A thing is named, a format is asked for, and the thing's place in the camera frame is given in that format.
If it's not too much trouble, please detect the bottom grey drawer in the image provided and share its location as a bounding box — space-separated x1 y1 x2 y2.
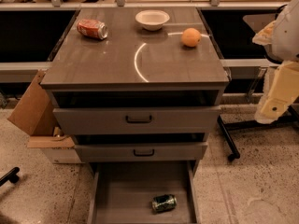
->
88 161 200 224

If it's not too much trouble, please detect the green soda can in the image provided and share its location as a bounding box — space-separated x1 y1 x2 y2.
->
151 194 177 213

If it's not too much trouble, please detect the middle grey drawer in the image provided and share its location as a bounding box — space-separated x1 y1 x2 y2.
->
75 142 207 162

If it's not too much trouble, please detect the black rolling stand table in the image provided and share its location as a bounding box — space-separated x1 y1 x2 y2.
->
217 5 299 162

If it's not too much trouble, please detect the grey drawer cabinet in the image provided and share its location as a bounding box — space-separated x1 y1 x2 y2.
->
40 7 231 224

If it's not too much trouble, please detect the red soda can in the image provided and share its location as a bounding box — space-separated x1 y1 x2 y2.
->
77 19 108 40

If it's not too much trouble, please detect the top grey drawer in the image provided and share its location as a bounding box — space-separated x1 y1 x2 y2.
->
53 106 220 135

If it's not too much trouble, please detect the black chair leg caster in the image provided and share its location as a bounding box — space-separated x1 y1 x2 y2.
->
0 167 20 187

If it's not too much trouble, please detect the orange fruit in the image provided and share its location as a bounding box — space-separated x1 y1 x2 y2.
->
181 28 201 48

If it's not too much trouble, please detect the white bowl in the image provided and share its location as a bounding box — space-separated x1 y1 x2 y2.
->
135 10 170 31

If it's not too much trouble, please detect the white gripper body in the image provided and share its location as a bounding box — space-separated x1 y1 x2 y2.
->
254 61 299 124

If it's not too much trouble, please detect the grey drawer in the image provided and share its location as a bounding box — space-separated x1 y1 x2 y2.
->
53 106 220 135
75 142 207 162
88 161 200 224

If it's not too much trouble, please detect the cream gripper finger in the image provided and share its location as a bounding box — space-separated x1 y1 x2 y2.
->
252 21 276 46

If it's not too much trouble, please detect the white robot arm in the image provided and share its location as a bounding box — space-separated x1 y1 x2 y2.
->
252 0 299 124

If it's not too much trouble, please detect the brown cardboard box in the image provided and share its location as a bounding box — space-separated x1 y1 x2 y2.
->
7 70 82 165

